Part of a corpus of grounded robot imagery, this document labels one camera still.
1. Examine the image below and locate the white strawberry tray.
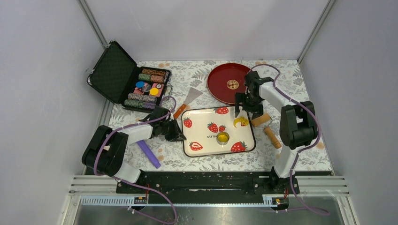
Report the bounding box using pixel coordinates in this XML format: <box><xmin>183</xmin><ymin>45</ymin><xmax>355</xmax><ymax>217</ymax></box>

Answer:
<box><xmin>181</xmin><ymin>106</ymin><xmax>256</xmax><ymax>158</ymax></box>

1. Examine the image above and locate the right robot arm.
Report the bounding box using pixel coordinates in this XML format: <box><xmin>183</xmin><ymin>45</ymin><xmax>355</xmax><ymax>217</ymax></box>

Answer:
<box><xmin>235</xmin><ymin>71</ymin><xmax>320</xmax><ymax>193</ymax></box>

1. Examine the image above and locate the yellow dough piece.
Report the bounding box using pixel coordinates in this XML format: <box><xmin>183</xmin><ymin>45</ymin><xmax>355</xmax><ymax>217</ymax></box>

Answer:
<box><xmin>217</xmin><ymin>132</ymin><xmax>229</xmax><ymax>143</ymax></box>

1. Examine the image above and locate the wooden dough roller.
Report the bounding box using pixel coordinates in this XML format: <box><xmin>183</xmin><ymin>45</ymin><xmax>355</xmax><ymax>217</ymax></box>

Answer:
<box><xmin>251</xmin><ymin>113</ymin><xmax>282</xmax><ymax>149</ymax></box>

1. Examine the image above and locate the small glass cup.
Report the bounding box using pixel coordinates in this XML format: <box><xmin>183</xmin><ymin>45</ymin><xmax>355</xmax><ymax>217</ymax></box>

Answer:
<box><xmin>216</xmin><ymin>132</ymin><xmax>230</xmax><ymax>146</ymax></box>

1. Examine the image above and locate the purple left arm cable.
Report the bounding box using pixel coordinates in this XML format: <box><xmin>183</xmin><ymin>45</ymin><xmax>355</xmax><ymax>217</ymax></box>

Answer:
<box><xmin>92</xmin><ymin>95</ymin><xmax>178</xmax><ymax>225</ymax></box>

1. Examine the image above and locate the yellow dough scrap ring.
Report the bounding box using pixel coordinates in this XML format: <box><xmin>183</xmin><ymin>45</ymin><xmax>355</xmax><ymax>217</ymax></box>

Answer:
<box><xmin>233</xmin><ymin>116</ymin><xmax>250</xmax><ymax>128</ymax></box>

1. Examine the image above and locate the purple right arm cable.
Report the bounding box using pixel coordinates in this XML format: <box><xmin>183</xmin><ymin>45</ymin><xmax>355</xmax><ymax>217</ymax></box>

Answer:
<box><xmin>248</xmin><ymin>64</ymin><xmax>331</xmax><ymax>217</ymax></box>

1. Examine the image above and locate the purple cylinder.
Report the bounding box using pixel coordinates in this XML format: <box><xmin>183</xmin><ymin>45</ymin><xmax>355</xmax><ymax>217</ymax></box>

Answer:
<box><xmin>137</xmin><ymin>140</ymin><xmax>161</xmax><ymax>169</ymax></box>

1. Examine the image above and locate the black poker chip case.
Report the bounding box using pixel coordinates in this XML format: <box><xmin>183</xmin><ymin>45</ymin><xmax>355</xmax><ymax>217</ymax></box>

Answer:
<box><xmin>86</xmin><ymin>40</ymin><xmax>172</xmax><ymax>113</ymax></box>

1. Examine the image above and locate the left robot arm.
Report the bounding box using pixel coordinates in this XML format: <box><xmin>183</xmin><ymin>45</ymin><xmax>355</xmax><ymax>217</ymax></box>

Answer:
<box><xmin>82</xmin><ymin>106</ymin><xmax>186</xmax><ymax>193</ymax></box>

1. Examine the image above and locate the metal spatula wooden handle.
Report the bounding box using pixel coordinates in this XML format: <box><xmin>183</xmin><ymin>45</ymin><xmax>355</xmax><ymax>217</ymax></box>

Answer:
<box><xmin>174</xmin><ymin>87</ymin><xmax>203</xmax><ymax>119</ymax></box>

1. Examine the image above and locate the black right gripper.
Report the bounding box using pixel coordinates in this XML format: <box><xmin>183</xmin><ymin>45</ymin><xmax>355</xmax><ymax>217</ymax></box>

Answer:
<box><xmin>235</xmin><ymin>92</ymin><xmax>263</xmax><ymax>120</ymax></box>

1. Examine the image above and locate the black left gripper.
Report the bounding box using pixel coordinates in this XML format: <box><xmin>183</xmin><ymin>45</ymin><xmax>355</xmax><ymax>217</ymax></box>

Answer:
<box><xmin>160</xmin><ymin>118</ymin><xmax>186</xmax><ymax>142</ymax></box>

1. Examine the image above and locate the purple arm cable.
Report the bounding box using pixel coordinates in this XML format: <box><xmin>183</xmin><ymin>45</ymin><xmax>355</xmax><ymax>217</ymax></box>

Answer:
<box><xmin>92</xmin><ymin>95</ymin><xmax>178</xmax><ymax>225</ymax></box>
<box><xmin>248</xmin><ymin>64</ymin><xmax>331</xmax><ymax>217</ymax></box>

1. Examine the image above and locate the red round plate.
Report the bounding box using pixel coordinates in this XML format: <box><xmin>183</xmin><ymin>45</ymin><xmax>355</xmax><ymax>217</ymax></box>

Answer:
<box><xmin>207</xmin><ymin>63</ymin><xmax>250</xmax><ymax>105</ymax></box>

